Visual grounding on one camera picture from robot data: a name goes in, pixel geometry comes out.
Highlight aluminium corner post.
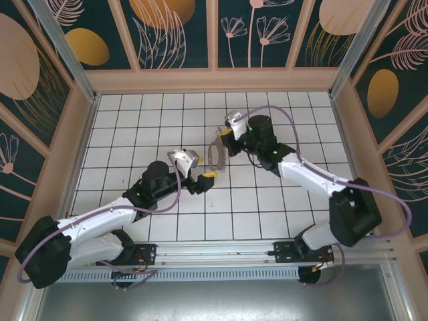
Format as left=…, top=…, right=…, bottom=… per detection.
left=26, top=0, right=101, bottom=103
left=329, top=0, right=382, bottom=98

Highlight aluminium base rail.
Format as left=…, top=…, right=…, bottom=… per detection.
left=66, top=235, right=397, bottom=268

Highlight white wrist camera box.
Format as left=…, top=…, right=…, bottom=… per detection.
left=167, top=148, right=200, bottom=180
left=223, top=111, right=250, bottom=141

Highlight grey metal sheet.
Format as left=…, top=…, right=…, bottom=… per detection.
left=33, top=263, right=404, bottom=321

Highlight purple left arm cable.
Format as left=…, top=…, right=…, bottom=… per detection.
left=16, top=150, right=183, bottom=291

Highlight small controller board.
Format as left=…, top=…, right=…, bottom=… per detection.
left=111, top=269, right=143, bottom=280

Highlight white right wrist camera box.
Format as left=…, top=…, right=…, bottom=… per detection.
left=223, top=111, right=250, bottom=141

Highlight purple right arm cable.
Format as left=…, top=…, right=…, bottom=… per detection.
left=235, top=105, right=412, bottom=288

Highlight grey slotted cable duct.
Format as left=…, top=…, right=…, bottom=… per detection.
left=60, top=269, right=300, bottom=284

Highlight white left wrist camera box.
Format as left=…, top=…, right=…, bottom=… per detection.
left=167, top=148, right=200, bottom=180

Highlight aluminium frame bar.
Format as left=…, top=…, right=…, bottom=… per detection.
left=381, top=259, right=412, bottom=321
left=18, top=287, right=44, bottom=321

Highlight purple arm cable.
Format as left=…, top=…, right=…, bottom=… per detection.
left=235, top=105, right=412, bottom=288
left=16, top=150, right=183, bottom=291

